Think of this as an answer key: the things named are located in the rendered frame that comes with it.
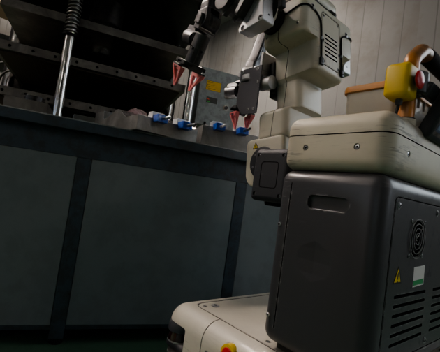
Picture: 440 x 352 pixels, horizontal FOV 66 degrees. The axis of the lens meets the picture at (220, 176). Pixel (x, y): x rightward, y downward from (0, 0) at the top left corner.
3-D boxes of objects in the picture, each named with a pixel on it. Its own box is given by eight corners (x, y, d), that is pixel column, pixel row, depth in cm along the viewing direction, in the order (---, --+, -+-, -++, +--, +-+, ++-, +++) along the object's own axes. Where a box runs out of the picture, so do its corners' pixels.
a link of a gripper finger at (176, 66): (165, 80, 128) (174, 56, 125) (181, 86, 132) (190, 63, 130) (172, 86, 123) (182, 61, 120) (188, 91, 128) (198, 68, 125)
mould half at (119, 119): (195, 143, 137) (199, 116, 138) (136, 128, 121) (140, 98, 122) (142, 147, 177) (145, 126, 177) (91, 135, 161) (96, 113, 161)
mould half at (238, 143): (255, 156, 151) (259, 126, 151) (200, 145, 142) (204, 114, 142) (216, 160, 197) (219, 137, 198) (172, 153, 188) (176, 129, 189)
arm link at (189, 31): (202, 11, 117) (221, 22, 122) (188, 7, 125) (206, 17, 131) (189, 45, 120) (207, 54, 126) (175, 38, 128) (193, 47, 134)
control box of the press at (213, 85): (214, 283, 233) (243, 75, 241) (172, 281, 223) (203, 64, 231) (204, 274, 254) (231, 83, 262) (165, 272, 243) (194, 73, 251)
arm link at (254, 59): (276, -4, 157) (285, 12, 165) (265, -2, 160) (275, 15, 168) (246, 75, 147) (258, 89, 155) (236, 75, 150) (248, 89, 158)
